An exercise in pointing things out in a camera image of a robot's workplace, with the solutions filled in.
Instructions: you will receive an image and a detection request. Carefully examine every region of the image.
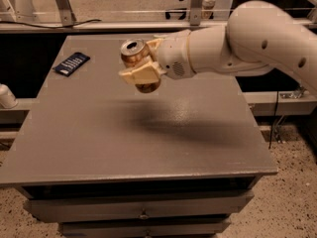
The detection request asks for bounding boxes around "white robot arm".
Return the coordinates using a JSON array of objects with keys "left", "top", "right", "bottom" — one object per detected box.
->
[{"left": 119, "top": 1, "right": 317, "bottom": 95}]

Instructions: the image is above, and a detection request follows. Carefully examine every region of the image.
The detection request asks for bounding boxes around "white cylinder at left edge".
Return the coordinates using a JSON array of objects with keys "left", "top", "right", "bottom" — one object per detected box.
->
[{"left": 0, "top": 84, "right": 18, "bottom": 109}]

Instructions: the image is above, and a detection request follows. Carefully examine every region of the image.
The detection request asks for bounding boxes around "metal frame rail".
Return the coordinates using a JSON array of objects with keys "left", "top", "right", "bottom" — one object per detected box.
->
[{"left": 0, "top": 0, "right": 317, "bottom": 35}]

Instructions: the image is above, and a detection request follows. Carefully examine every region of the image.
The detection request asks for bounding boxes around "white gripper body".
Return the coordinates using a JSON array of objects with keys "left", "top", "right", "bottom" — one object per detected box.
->
[{"left": 157, "top": 30, "right": 195, "bottom": 79}]

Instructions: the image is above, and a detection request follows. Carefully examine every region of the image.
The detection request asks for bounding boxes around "lower grey drawer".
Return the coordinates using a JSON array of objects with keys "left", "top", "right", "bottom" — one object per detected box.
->
[{"left": 59, "top": 216, "right": 230, "bottom": 238}]

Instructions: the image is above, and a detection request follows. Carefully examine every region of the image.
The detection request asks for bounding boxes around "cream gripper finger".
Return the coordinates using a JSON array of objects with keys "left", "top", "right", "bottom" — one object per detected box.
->
[
  {"left": 119, "top": 61, "right": 165, "bottom": 85},
  {"left": 147, "top": 38, "right": 163, "bottom": 56}
]

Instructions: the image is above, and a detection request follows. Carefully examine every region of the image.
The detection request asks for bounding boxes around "grey drawer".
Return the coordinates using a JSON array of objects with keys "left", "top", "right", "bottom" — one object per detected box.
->
[
  {"left": 59, "top": 216, "right": 230, "bottom": 238},
  {"left": 24, "top": 189, "right": 254, "bottom": 223}
]

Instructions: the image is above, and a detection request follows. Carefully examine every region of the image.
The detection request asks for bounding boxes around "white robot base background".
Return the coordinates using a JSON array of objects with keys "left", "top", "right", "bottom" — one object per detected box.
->
[{"left": 0, "top": 0, "right": 37, "bottom": 23}]

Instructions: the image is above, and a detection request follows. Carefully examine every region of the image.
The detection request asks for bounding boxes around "dark blue snack packet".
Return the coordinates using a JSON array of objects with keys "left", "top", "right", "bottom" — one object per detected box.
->
[{"left": 53, "top": 52, "right": 90, "bottom": 76}]

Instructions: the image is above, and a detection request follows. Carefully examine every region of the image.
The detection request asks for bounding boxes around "grey drawer cabinet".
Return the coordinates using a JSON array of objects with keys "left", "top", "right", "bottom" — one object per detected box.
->
[{"left": 0, "top": 32, "right": 278, "bottom": 238}]

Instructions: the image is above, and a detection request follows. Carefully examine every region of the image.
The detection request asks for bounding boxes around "orange LaCroix soda can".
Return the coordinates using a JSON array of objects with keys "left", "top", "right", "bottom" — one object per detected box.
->
[{"left": 120, "top": 39, "right": 160, "bottom": 93}]

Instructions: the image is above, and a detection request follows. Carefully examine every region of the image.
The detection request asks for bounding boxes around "upper grey drawer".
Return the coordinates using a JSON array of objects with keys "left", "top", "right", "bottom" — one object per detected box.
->
[{"left": 24, "top": 189, "right": 254, "bottom": 223}]

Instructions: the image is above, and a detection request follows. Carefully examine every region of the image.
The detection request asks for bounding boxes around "black cable on rail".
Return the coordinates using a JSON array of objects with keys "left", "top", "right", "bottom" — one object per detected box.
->
[{"left": 0, "top": 18, "right": 103, "bottom": 30}]

